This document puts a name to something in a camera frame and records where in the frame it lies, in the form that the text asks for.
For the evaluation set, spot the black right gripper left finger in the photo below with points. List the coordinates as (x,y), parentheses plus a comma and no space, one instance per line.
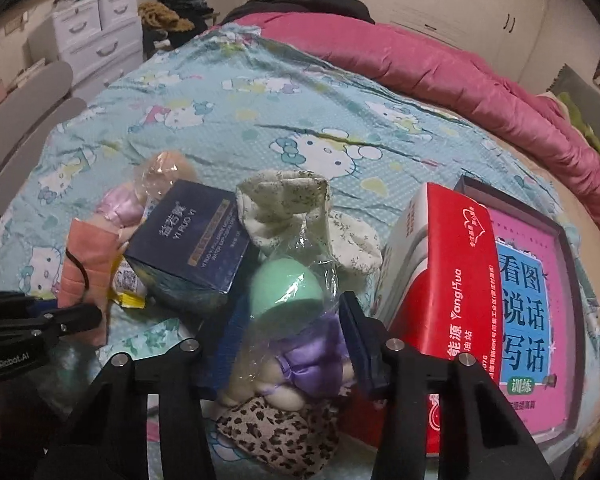
(105,436)

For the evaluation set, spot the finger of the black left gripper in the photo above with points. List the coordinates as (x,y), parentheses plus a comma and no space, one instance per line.
(52,325)

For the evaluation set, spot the salmon pink cloth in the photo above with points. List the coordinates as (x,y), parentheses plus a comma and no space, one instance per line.
(86,274)

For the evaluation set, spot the red YangHua box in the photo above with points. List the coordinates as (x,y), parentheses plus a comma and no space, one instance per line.
(439,291)

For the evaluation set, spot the purple satin scrunchie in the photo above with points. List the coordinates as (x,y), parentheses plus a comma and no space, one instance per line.
(314,360)

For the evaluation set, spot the leopard print scrunchie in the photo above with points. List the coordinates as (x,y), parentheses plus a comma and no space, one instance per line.
(298,444)

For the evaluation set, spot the green sponge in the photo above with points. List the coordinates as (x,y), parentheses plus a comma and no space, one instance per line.
(285,296)

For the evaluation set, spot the floral cream scrunchie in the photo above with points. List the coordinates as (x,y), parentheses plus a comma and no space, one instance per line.
(277,204)

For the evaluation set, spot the yellow snack packet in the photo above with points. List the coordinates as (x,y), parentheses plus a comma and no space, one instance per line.
(126,289)

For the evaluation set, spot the pink book in box lid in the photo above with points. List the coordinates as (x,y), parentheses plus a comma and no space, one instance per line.
(543,356)

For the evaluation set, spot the dark blue cosmetics box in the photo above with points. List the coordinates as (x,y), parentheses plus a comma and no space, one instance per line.
(191,248)

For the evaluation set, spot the grey chair back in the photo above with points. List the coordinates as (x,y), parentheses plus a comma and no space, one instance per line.
(27,117)

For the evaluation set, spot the Hello Kitty blue bedsheet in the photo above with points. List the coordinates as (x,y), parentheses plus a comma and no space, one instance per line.
(235,103)

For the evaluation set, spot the pink quilt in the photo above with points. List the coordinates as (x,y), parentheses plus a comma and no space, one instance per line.
(430,71)

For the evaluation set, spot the white drawer chest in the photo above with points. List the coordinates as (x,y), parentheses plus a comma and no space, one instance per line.
(101,40)

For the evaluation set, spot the green blanket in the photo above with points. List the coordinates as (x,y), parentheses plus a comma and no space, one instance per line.
(578,122)

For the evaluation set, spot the brown fuzzy garment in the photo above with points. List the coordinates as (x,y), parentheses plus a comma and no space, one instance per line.
(155,15)

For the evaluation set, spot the grey headboard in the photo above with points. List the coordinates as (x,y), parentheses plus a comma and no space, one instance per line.
(582,93)

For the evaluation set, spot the dark clothes pile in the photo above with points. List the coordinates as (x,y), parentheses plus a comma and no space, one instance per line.
(196,11)

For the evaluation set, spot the white wardrobe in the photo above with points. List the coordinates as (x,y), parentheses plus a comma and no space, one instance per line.
(430,0)

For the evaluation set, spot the black clothing on bed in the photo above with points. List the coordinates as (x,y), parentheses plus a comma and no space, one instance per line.
(347,8)

